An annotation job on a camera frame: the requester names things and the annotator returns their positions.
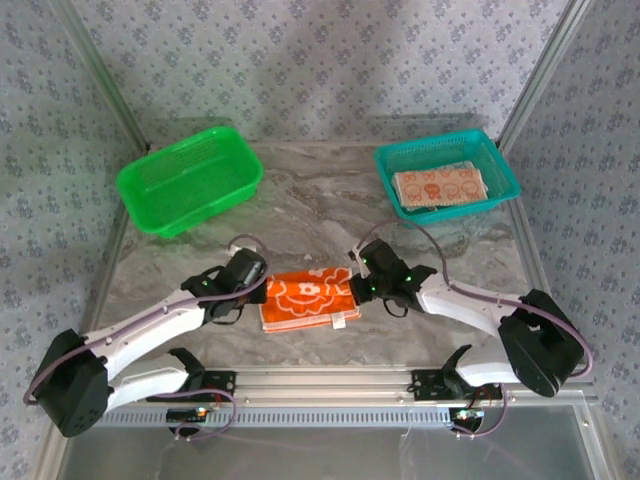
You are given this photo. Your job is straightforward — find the bright orange flower towel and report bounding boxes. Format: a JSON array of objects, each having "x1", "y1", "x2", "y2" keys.
[{"x1": 258, "y1": 266, "x2": 362, "y2": 335}]

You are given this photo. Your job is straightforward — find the pale peach towel orange print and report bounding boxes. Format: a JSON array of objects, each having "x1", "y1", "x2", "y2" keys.
[{"x1": 391, "y1": 167, "x2": 490, "y2": 209}]

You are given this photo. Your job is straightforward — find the green plastic basket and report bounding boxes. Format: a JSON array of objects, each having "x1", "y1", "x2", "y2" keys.
[{"x1": 115, "y1": 126, "x2": 265, "y2": 239}]

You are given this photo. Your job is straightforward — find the teal plastic basket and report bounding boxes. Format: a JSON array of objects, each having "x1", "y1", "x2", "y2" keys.
[{"x1": 373, "y1": 128, "x2": 522, "y2": 225}]

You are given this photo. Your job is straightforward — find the grey metal sheet panel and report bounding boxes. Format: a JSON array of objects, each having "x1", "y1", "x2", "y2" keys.
[{"x1": 59, "y1": 422, "x2": 596, "y2": 480}]

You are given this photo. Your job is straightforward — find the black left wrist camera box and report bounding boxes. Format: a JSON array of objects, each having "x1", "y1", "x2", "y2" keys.
[{"x1": 227, "y1": 248, "x2": 270, "y2": 289}]

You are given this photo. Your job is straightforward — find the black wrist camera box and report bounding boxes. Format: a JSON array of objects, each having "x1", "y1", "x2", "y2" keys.
[
  {"x1": 348, "y1": 238, "x2": 407, "y2": 281},
  {"x1": 227, "y1": 248, "x2": 270, "y2": 289}
]

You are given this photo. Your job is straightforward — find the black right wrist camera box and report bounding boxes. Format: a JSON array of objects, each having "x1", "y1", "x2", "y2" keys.
[{"x1": 348, "y1": 238, "x2": 407, "y2": 281}]

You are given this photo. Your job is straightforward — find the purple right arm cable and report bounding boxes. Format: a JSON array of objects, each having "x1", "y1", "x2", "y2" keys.
[{"x1": 352, "y1": 219, "x2": 595, "y2": 381}]

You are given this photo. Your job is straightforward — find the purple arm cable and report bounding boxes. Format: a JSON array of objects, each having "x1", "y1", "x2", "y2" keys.
[
  {"x1": 22, "y1": 233, "x2": 274, "y2": 407},
  {"x1": 352, "y1": 219, "x2": 595, "y2": 381}
]

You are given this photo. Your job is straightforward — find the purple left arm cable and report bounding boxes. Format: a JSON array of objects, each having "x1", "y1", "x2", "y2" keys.
[{"x1": 22, "y1": 233, "x2": 274, "y2": 407}]

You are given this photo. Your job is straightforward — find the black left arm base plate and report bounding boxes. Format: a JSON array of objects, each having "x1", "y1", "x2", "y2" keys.
[{"x1": 145, "y1": 369, "x2": 237, "y2": 403}]

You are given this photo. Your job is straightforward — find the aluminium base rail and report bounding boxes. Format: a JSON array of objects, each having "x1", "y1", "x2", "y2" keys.
[{"x1": 53, "y1": 367, "x2": 600, "y2": 407}]

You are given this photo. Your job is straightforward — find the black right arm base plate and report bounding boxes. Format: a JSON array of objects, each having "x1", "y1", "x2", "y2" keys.
[{"x1": 410, "y1": 368, "x2": 504, "y2": 402}]

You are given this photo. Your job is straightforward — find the aluminium table side rail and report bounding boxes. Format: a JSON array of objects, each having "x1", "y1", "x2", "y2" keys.
[
  {"x1": 507, "y1": 199, "x2": 599, "y2": 396},
  {"x1": 74, "y1": 204, "x2": 134, "y2": 371}
]

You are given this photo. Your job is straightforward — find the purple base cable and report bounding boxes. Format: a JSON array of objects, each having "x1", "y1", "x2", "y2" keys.
[
  {"x1": 452, "y1": 387, "x2": 512, "y2": 441},
  {"x1": 172, "y1": 383, "x2": 237, "y2": 444}
]

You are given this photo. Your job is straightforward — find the grey slotted cable duct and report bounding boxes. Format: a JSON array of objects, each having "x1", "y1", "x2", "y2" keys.
[{"x1": 94, "y1": 407, "x2": 454, "y2": 429}]

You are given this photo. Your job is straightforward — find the aluminium frame post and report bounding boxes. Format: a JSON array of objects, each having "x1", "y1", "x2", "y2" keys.
[
  {"x1": 497, "y1": 0, "x2": 594, "y2": 149},
  {"x1": 49, "y1": 0, "x2": 152, "y2": 151}
]

